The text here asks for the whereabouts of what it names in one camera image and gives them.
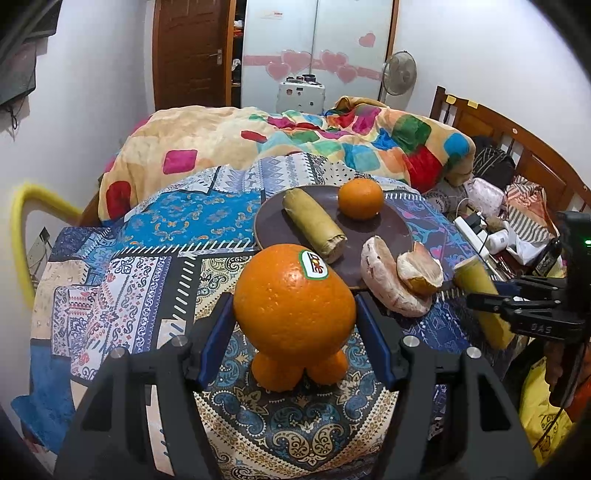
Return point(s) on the yellow foam tube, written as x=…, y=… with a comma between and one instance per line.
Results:
x=27, y=217

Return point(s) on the large orange with sticker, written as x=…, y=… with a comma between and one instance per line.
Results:
x=291, y=304

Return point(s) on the pomelo segment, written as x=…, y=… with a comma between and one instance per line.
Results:
x=422, y=272

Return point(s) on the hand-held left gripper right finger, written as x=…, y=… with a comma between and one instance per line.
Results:
x=375, y=344

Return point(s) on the yellow sugarcane piece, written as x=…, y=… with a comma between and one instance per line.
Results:
x=475, y=279

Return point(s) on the wardrobe with heart stickers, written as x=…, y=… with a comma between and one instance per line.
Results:
x=318, y=41

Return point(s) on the small orange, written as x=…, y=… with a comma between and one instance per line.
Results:
x=276, y=374
x=328, y=368

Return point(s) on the dark brown round plate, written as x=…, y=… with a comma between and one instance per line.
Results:
x=369, y=235

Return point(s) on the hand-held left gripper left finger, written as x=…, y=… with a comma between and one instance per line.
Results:
x=216, y=334

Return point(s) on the yellow plastic bag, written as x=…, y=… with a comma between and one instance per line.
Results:
x=545, y=415

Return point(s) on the colourful patchwork blanket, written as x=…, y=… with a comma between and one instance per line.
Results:
x=286, y=138

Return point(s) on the wooden bed headboard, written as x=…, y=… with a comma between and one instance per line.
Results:
x=517, y=134

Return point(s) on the blue patterned bedsheet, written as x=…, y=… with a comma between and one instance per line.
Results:
x=138, y=277

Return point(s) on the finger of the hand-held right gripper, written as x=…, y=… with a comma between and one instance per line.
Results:
x=531, y=284
x=498, y=302

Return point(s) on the medium orange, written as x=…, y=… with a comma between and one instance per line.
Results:
x=361, y=199

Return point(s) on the white appliance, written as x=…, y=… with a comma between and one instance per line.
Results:
x=300, y=94

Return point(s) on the standing electric fan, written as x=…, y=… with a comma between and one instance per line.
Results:
x=399, y=71

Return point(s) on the white power strip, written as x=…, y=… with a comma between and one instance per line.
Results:
x=471, y=230

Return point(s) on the dark glass bottle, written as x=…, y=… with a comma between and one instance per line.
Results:
x=549, y=258

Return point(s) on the peeled sugarcane piece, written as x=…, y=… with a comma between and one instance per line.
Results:
x=314, y=224

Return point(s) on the black bag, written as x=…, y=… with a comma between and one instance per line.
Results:
x=494, y=159

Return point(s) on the pink pillow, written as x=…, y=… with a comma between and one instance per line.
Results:
x=485, y=194

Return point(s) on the brown wooden door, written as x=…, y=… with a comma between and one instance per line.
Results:
x=191, y=53

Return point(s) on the striped cloth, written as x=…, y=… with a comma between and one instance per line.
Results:
x=526, y=217

